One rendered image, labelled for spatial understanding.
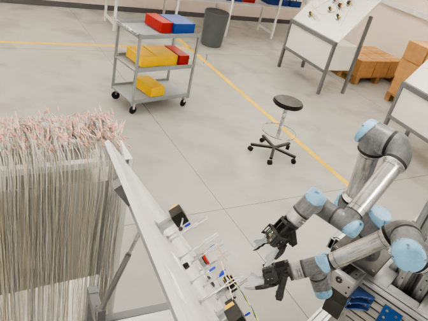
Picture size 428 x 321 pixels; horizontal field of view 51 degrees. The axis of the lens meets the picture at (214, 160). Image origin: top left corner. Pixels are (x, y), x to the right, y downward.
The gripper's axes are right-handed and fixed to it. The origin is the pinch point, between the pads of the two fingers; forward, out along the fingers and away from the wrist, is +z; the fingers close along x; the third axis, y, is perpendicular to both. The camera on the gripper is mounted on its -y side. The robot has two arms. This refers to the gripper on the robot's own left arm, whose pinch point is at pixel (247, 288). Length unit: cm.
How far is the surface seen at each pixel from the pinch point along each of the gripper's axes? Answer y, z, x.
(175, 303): 35, -2, 92
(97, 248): 33, 62, -6
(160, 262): 43, 2, 82
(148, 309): -0.5, 48.2, -5.5
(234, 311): 22, -9, 73
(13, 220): 59, 78, 21
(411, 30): 129, -322, -780
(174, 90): 130, 88, -394
